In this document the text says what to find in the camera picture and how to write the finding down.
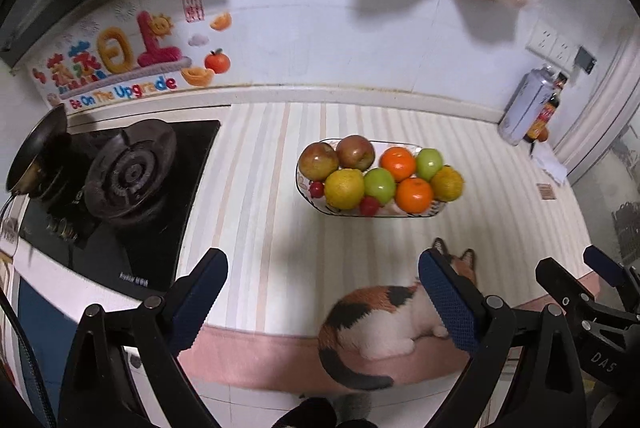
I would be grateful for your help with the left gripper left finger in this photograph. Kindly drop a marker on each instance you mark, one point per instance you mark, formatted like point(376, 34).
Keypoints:
point(190, 298)

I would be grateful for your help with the small red cherry tomato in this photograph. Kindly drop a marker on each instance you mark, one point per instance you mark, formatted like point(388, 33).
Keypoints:
point(369, 206)

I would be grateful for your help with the black plug adapter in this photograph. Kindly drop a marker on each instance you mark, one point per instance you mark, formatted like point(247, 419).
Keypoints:
point(584, 60)

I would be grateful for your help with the white wall socket panel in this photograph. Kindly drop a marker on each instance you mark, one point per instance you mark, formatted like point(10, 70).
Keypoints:
point(552, 45)

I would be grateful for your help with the orange fruit behind bottle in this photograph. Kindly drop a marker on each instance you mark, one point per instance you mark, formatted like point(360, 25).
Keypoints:
point(543, 135)

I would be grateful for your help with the striped cat print mat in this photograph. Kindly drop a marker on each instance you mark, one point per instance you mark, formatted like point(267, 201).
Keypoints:
point(289, 263)

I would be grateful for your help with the brownish red apple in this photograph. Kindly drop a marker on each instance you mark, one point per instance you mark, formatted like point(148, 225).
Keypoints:
point(318, 161)

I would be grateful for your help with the dark red apple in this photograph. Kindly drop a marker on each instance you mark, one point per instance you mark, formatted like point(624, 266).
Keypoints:
point(355, 152)

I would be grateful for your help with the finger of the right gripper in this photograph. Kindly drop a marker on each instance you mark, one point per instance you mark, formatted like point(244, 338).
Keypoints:
point(625, 280)
point(560, 285)

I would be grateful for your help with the green apple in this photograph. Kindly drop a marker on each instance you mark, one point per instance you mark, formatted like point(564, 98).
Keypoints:
point(428, 162)
point(380, 184)

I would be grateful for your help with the floral ceramic serving plate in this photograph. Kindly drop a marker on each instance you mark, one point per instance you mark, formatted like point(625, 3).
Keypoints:
point(391, 210)

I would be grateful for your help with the dark sauce bottle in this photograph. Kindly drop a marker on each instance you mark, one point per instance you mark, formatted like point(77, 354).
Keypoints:
point(548, 110)

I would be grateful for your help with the black frying pan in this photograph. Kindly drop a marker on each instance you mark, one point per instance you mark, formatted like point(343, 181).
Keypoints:
point(31, 162)

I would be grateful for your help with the folded white cloth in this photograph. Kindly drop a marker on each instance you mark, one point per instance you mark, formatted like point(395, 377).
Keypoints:
point(544, 158)

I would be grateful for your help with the black gas stove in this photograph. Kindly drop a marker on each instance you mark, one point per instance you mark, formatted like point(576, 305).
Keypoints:
point(116, 210)

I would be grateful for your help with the small brown coaster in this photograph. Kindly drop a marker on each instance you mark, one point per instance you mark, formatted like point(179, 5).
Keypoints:
point(546, 191)

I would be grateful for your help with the yellow citrus fruit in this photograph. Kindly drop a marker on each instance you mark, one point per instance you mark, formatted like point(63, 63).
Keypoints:
point(447, 184)
point(344, 189)

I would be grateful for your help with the orange mandarin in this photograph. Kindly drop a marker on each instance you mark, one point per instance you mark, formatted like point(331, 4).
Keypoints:
point(414, 195)
point(399, 162)

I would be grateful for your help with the colourful wall sticker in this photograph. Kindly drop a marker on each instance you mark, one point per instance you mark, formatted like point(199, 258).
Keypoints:
point(132, 49)

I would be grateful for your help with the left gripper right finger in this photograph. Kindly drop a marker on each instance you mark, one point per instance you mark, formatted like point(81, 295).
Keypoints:
point(466, 313)

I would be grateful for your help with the silver spray can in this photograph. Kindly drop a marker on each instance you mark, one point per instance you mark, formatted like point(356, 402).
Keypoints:
point(533, 92)

